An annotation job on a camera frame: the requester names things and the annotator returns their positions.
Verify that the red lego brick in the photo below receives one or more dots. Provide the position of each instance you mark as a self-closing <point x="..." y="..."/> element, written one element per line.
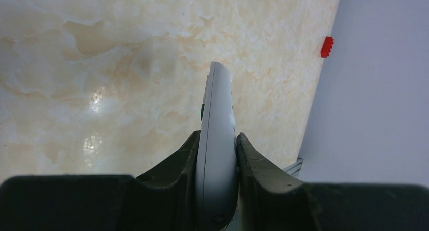
<point x="327" y="47"/>

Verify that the white remote control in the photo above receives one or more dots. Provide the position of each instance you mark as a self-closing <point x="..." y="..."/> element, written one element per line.
<point x="216" y="176"/>

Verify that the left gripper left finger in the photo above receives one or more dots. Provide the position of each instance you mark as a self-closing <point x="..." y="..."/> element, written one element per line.
<point x="160" y="199"/>

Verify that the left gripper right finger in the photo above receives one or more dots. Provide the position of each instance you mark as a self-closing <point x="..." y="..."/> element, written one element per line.
<point x="271" y="199"/>

